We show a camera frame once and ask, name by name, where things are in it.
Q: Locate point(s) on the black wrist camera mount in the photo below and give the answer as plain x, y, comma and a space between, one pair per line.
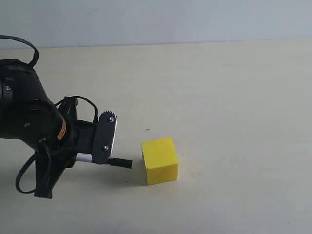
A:
48, 171

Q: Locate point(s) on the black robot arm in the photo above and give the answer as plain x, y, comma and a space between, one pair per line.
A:
52, 130

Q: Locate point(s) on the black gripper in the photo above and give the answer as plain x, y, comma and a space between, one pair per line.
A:
87, 141

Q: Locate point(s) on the yellow foam cube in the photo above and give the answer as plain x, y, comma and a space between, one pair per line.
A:
160, 161

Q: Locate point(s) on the black and white marker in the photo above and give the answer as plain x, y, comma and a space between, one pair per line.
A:
124, 163

